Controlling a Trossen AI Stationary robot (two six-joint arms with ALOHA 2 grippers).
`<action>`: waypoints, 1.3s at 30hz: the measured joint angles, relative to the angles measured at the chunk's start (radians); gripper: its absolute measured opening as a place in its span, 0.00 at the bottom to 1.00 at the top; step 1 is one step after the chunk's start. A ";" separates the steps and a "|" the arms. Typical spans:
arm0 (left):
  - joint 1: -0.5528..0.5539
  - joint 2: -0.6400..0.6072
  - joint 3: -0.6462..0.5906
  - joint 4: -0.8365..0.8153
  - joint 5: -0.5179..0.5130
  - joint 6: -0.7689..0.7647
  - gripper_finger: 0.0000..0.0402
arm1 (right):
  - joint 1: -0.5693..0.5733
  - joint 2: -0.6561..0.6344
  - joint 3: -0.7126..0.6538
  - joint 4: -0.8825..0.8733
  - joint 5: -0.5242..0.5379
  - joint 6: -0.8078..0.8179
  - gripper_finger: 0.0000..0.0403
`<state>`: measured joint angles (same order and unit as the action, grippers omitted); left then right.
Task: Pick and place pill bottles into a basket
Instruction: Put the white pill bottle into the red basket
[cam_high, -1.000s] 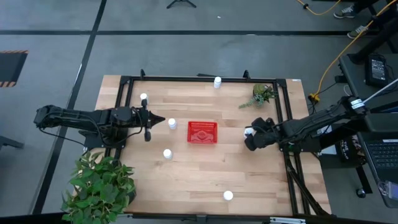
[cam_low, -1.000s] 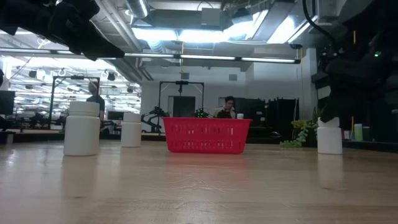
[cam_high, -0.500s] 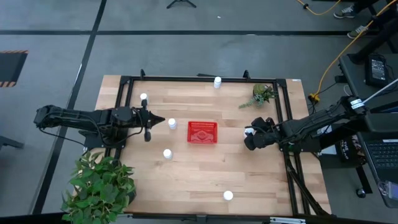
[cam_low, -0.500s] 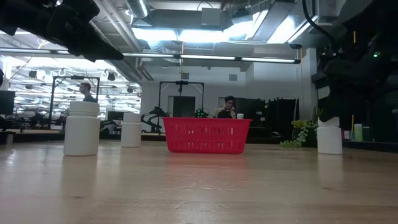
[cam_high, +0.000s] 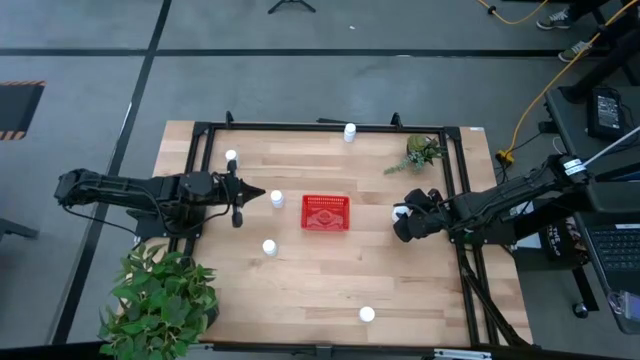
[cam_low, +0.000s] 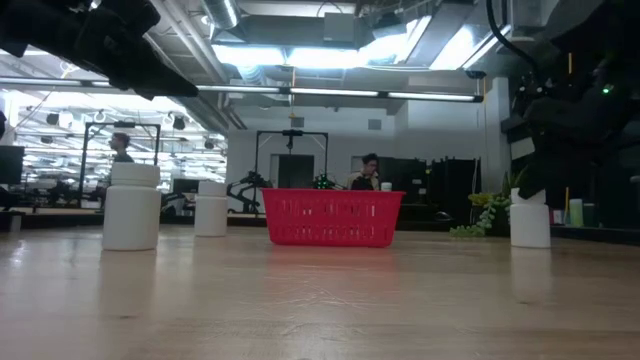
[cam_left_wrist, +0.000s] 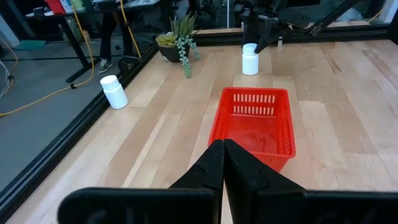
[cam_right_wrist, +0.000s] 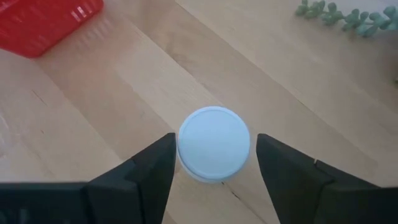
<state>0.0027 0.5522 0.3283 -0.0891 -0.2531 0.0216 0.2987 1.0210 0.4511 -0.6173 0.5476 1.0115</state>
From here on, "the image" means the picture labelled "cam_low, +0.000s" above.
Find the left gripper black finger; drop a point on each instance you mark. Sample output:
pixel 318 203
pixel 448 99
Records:
pixel 155 80

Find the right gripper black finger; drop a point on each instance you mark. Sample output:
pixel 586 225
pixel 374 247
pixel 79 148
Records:
pixel 534 180

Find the white plastic pill bottle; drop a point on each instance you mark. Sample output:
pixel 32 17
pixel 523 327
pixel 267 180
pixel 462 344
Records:
pixel 210 212
pixel 131 215
pixel 530 225

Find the black background robot arm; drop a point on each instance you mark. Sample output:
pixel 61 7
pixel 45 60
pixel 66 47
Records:
pixel 250 180

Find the red plastic slotted basket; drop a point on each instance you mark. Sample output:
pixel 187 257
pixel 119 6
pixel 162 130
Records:
pixel 332 217

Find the small white box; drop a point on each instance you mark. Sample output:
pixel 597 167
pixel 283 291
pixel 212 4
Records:
pixel 558 217

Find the light green cup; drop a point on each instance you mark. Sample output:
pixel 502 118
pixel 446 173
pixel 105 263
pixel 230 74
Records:
pixel 576 212

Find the green potted plant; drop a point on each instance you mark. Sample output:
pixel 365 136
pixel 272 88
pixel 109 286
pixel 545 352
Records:
pixel 487 210

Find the dark green cup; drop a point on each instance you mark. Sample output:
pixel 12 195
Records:
pixel 589 215

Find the person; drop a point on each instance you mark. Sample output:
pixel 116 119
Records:
pixel 120 142
pixel 369 165

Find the black cabinet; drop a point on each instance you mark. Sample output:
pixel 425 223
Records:
pixel 450 185

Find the small white cup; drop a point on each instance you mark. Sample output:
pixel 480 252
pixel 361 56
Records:
pixel 386 186

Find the black monitor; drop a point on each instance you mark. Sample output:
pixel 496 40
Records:
pixel 11 165

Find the long overhead light bar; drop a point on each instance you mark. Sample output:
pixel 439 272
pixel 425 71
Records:
pixel 330 92

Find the grey ceiling unit box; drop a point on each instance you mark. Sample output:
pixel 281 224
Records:
pixel 340 27

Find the black metal frame stand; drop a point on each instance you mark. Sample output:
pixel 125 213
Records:
pixel 125 124
pixel 291 133

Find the silver ceiling duct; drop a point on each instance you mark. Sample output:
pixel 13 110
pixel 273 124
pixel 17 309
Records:
pixel 222 12

